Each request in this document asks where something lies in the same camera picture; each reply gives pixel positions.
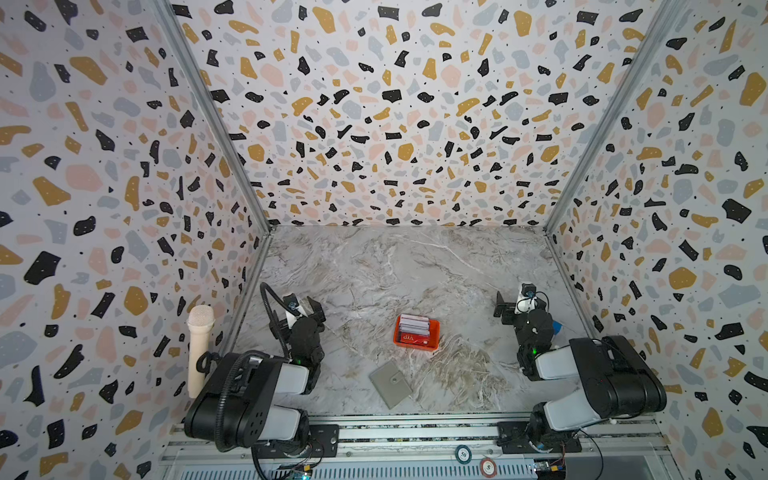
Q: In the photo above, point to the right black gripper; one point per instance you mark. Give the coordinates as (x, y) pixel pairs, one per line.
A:
(508, 308)

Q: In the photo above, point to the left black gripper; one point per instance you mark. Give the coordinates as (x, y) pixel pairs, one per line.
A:
(312, 309)

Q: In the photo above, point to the red card tray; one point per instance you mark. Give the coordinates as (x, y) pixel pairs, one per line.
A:
(419, 343)

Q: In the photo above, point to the beige leather card holder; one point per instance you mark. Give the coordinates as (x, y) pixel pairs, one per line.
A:
(391, 384)

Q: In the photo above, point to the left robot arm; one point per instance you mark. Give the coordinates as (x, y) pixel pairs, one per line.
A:
(234, 395)

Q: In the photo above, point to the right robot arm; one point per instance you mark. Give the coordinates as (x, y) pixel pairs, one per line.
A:
(614, 380)

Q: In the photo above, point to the stack of cards in tray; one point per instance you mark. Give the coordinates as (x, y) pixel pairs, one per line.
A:
(417, 326)

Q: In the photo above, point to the beige microphone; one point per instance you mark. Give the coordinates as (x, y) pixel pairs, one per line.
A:
(200, 322)

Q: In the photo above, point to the red round sticker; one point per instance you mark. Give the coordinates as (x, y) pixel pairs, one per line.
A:
(488, 468)

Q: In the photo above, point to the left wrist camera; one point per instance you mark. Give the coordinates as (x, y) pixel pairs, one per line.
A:
(294, 306)

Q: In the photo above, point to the round sticker on rail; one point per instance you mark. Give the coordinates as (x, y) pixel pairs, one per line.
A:
(463, 454)

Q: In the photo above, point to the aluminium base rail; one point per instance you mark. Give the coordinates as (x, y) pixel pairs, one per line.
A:
(422, 446)

